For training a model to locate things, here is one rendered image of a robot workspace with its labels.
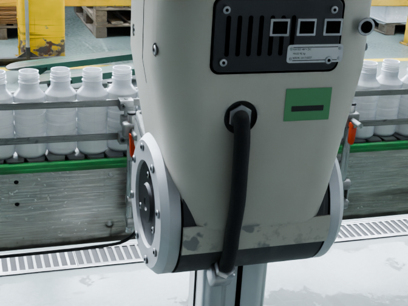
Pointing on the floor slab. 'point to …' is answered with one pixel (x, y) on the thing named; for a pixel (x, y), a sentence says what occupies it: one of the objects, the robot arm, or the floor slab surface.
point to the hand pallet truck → (71, 61)
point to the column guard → (42, 27)
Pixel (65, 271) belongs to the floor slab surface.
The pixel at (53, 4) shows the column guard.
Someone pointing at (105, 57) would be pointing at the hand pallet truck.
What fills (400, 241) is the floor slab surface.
